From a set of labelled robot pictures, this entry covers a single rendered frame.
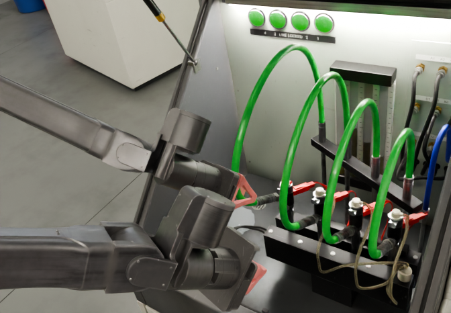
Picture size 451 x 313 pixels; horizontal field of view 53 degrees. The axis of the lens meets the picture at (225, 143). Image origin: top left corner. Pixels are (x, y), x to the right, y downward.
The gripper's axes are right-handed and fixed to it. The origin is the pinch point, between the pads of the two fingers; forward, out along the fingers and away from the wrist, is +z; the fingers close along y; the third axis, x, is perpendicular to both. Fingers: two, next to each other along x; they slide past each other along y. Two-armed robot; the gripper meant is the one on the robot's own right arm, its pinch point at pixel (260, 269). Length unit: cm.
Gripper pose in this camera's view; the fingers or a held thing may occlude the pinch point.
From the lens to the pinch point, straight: 73.4
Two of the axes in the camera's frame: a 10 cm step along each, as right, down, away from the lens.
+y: 4.2, -9.1, -0.7
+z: 6.2, 2.3, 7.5
